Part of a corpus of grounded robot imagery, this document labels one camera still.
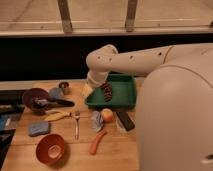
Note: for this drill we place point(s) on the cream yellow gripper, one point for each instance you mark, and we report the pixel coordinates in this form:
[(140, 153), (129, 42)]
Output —
[(86, 91)]

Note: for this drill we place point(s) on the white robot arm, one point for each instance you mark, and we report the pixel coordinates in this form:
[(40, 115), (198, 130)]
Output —
[(174, 108)]

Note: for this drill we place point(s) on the small metal cup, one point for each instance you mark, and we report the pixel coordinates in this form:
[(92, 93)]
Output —
[(64, 86)]

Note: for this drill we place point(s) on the dark grape bunch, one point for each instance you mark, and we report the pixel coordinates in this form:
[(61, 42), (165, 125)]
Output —
[(107, 91)]

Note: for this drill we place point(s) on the silver metal fork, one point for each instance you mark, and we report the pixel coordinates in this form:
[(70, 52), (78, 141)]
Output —
[(77, 118)]

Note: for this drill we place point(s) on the grey crumpled cloth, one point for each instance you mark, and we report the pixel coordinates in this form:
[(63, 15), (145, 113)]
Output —
[(97, 121)]

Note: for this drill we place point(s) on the peach apple fruit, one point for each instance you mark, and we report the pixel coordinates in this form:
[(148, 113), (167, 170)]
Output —
[(107, 114)]

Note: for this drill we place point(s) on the green plastic tray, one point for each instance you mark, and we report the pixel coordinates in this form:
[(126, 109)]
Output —
[(124, 93)]

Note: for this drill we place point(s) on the yellow banana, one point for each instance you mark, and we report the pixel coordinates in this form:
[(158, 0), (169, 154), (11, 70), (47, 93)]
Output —
[(56, 115)]

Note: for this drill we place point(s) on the black rectangular block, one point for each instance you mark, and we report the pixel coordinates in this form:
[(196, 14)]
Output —
[(125, 120)]

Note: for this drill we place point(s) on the dark purple bowl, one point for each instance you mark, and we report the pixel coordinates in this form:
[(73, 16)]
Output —
[(29, 97)]

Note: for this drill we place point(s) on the orange carrot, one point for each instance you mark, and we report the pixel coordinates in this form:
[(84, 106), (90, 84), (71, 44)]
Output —
[(96, 141)]

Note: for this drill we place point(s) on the blue sponge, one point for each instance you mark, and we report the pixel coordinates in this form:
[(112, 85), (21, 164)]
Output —
[(39, 128)]

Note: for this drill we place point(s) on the orange red bowl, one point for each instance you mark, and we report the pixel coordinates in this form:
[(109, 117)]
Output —
[(50, 149)]

